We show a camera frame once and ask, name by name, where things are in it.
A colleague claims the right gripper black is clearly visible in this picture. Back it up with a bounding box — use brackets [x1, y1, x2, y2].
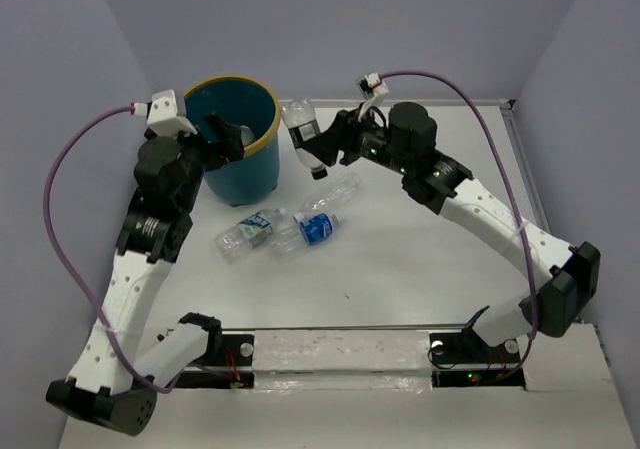
[301, 102, 412, 176]

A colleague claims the clear bottle with black label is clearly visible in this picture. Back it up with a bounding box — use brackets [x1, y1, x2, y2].
[282, 99, 328, 180]

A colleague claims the large crushed clear bottle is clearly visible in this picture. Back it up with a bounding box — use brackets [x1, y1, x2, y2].
[299, 172, 363, 216]

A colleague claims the blue label Pocari bottle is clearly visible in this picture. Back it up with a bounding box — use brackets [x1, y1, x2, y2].
[270, 213, 341, 260]

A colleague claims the green label water bottle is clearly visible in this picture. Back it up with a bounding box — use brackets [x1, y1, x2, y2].
[215, 208, 287, 264]

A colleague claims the clear jar with metal lid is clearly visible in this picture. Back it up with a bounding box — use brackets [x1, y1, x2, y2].
[240, 125, 256, 147]

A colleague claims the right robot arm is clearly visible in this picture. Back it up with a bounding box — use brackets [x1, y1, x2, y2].
[292, 102, 601, 361]

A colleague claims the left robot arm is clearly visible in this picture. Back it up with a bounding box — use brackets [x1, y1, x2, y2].
[46, 112, 244, 436]

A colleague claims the teal bin with yellow rim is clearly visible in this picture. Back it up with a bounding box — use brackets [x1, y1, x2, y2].
[184, 75, 281, 207]

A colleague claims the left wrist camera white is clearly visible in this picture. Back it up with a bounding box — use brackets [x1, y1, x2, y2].
[130, 89, 197, 137]

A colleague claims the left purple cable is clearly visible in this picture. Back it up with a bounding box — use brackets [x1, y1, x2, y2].
[43, 106, 181, 395]

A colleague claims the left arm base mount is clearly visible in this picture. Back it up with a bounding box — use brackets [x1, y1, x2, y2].
[176, 332, 255, 390]

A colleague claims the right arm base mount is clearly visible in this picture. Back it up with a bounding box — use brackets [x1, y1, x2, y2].
[427, 306, 526, 389]

